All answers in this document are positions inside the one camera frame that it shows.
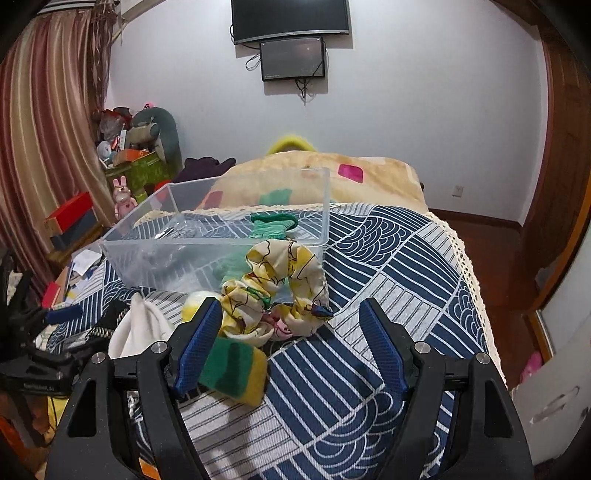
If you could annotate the dark purple garment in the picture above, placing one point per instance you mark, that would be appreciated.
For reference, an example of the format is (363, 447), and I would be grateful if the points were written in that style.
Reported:
(203, 168)

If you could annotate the yellow floral fabric scrunchie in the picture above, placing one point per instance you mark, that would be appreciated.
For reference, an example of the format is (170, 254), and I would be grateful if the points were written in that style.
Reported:
(283, 295)

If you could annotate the green cardboard box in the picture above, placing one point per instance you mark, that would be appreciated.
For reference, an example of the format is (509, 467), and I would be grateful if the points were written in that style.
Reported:
(142, 175)

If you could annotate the yellow foam arch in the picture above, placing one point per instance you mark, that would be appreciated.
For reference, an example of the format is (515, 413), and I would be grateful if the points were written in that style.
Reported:
(290, 142)

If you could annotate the white drawstring pouch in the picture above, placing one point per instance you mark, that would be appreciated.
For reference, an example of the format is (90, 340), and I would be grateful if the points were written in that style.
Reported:
(141, 326)

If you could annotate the wall power outlet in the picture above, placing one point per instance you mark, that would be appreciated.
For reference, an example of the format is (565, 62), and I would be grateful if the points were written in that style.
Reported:
(458, 191)

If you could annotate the clear plastic storage bin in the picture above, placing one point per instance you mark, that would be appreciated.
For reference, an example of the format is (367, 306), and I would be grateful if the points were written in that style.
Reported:
(183, 237)

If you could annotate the white wardrobe door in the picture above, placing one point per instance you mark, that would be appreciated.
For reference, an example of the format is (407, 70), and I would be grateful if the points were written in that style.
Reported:
(556, 322)

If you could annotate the pink rabbit toy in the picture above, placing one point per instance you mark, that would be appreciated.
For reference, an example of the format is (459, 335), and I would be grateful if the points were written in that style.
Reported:
(124, 202)

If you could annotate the beige plush blanket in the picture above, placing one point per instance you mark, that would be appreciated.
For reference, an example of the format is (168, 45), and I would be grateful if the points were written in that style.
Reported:
(369, 177)

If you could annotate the yellow felt ball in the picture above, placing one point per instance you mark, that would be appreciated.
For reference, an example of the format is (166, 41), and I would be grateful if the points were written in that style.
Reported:
(194, 301)

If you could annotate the red shoe box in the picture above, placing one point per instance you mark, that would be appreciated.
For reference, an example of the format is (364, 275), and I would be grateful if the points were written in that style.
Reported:
(66, 215)

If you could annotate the striped brown curtain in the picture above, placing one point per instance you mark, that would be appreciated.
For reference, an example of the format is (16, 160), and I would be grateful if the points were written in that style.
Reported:
(53, 82)

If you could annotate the brown wooden door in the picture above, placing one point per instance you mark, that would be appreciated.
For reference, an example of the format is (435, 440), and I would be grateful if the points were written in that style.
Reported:
(560, 208)

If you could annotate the black wall television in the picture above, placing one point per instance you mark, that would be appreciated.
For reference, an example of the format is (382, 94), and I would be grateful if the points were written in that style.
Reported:
(257, 20)

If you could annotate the small wall monitor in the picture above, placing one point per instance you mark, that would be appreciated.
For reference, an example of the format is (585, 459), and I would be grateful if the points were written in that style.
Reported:
(300, 58)

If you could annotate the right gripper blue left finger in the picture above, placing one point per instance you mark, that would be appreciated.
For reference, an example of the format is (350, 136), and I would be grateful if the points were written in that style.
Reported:
(190, 345)

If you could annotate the green yellow sponge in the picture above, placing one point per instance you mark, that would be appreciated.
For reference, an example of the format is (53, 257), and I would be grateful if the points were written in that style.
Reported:
(235, 370)

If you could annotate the blue white patterned tablecloth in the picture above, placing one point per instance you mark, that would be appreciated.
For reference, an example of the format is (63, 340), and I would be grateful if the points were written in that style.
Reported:
(326, 413)

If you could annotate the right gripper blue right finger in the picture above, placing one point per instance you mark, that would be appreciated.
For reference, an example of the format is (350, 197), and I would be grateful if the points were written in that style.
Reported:
(391, 347)

